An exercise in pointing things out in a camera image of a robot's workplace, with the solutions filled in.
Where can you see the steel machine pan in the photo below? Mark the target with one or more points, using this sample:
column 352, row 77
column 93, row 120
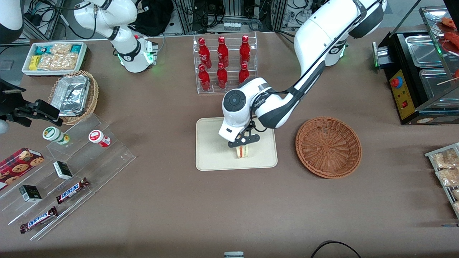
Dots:
column 435, row 84
column 423, row 50

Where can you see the beige plastic serving tray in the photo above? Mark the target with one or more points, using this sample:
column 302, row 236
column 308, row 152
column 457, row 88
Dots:
column 215, row 157

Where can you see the large teal snack packet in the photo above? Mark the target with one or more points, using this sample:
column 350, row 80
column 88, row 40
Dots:
column 42, row 49

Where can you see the snickers chocolate bar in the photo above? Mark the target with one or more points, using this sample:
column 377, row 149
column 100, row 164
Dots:
column 38, row 219
column 71, row 190

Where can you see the light oval wicker basket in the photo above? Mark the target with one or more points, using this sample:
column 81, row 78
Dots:
column 94, row 96

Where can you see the aluminium foil tray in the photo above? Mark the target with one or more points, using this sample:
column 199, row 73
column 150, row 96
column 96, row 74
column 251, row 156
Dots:
column 70, row 95

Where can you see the small black box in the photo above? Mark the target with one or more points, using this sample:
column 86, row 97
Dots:
column 62, row 170
column 30, row 193

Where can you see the clear acrylic stepped display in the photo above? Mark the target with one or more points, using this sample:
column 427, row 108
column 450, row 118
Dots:
column 104, row 161

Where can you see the grey white cylinder top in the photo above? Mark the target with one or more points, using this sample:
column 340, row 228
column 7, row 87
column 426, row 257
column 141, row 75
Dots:
column 233, row 255

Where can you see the clear bag of pastries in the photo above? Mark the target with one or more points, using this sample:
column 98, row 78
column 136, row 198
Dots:
column 457, row 207
column 446, row 159
column 448, row 177
column 456, row 194

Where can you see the red cookie box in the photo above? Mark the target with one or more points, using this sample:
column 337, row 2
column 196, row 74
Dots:
column 18, row 165

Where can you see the green and white cup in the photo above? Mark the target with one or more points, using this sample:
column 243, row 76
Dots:
column 53, row 134

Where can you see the black fabric bag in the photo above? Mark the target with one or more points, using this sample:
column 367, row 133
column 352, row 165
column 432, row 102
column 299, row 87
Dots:
column 152, row 18

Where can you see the red cola bottle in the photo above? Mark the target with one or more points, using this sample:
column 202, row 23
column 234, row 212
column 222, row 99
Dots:
column 222, row 52
column 244, row 74
column 222, row 78
column 204, row 79
column 204, row 53
column 245, row 50

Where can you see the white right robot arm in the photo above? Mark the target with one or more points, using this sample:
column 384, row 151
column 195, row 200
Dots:
column 133, row 53

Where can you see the black hot dog machine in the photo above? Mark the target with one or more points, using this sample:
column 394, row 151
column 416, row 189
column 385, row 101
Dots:
column 403, row 96

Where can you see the wooden skewer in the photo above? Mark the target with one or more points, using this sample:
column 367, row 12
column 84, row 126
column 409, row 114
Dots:
column 448, row 81

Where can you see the large rice cracker bag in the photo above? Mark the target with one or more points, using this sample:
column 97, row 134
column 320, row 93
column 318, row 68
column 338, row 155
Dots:
column 57, row 61

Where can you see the red and white bottle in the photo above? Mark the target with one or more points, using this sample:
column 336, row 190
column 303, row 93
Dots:
column 97, row 137

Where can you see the white rectangular snack bin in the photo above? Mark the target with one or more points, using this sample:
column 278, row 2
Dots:
column 27, row 70

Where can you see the clear acrylic bottle rack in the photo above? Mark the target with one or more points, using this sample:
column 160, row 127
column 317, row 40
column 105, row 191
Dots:
column 231, row 46

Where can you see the brown round wicker basket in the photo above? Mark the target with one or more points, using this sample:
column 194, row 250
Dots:
column 328, row 147

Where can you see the yellow snack packet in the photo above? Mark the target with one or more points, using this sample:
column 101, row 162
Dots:
column 34, row 62

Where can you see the white power strip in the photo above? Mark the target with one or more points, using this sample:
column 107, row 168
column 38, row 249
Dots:
column 232, row 26

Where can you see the red sausage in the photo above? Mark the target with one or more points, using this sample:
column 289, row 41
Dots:
column 449, row 22
column 452, row 37

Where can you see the small teal snack packet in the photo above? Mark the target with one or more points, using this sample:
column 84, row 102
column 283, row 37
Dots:
column 76, row 48

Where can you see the triangular sandwich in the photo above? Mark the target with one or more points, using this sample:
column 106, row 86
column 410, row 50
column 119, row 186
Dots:
column 242, row 152

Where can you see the small rice cracker bag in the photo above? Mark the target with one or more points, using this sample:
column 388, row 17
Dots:
column 61, row 48

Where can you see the silver metal side box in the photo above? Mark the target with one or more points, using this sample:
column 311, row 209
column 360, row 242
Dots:
column 380, row 55

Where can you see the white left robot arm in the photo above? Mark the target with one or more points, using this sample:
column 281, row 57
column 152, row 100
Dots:
column 322, row 28

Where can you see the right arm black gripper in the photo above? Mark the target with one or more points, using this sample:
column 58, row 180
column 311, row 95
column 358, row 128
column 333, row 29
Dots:
column 13, row 101

